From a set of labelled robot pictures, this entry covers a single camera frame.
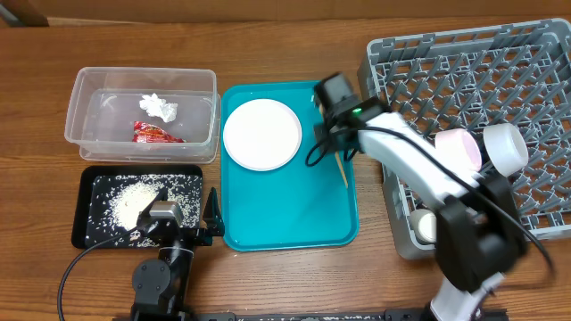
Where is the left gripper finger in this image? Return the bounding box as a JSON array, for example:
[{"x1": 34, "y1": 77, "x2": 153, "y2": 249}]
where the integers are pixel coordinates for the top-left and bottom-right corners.
[
  {"x1": 203, "y1": 187, "x2": 225, "y2": 236},
  {"x1": 141, "y1": 187, "x2": 168, "y2": 214}
]

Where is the pile of rice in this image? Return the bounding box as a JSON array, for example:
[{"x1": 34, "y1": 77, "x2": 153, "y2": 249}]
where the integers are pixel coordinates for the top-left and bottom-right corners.
[{"x1": 85, "y1": 174, "x2": 203, "y2": 247}]

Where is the red snack wrapper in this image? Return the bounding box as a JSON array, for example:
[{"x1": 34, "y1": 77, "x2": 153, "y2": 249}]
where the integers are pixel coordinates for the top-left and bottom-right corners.
[{"x1": 132, "y1": 121, "x2": 186, "y2": 143}]

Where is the white tissue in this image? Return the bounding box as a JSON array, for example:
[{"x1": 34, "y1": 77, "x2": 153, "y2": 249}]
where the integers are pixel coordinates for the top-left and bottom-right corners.
[{"x1": 139, "y1": 94, "x2": 178, "y2": 123}]

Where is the small white cup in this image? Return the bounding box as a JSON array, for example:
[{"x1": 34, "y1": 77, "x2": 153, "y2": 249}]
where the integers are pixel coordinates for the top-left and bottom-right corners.
[{"x1": 410, "y1": 209, "x2": 436, "y2": 244}]

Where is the grey bowl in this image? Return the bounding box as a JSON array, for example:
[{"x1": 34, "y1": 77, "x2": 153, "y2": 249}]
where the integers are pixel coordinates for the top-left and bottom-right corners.
[{"x1": 483, "y1": 123, "x2": 529, "y2": 177}]

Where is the wooden chopstick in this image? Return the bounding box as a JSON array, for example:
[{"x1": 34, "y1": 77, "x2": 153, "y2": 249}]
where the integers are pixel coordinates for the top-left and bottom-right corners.
[{"x1": 335, "y1": 152, "x2": 348, "y2": 189}]

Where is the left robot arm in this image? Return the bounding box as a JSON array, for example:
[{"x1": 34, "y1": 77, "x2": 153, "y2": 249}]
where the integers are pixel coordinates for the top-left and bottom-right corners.
[{"x1": 130, "y1": 188, "x2": 225, "y2": 320}]

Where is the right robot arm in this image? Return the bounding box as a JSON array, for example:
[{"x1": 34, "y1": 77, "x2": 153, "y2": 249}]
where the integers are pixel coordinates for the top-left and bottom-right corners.
[{"x1": 312, "y1": 73, "x2": 526, "y2": 320}]

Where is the grey dishwasher rack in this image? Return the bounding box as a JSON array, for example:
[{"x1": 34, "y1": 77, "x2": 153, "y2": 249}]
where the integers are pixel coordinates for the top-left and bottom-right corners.
[{"x1": 358, "y1": 19, "x2": 570, "y2": 240}]

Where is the black tray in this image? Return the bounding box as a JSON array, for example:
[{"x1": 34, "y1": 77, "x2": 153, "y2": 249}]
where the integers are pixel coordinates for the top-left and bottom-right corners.
[{"x1": 71, "y1": 164, "x2": 203, "y2": 249}]

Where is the teal serving tray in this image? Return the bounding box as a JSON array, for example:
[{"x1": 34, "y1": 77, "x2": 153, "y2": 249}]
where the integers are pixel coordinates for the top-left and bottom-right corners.
[{"x1": 220, "y1": 81, "x2": 359, "y2": 251}]

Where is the clear plastic bin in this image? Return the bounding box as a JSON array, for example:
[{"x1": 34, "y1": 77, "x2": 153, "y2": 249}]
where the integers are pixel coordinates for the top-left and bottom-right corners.
[{"x1": 64, "y1": 67, "x2": 220, "y2": 164}]

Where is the large white plate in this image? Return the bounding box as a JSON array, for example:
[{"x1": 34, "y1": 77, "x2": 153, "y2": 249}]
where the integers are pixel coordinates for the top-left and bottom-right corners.
[{"x1": 223, "y1": 99, "x2": 302, "y2": 171}]

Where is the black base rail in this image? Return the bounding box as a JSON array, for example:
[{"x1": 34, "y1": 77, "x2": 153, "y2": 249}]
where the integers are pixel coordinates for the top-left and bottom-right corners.
[{"x1": 191, "y1": 308, "x2": 509, "y2": 321}]

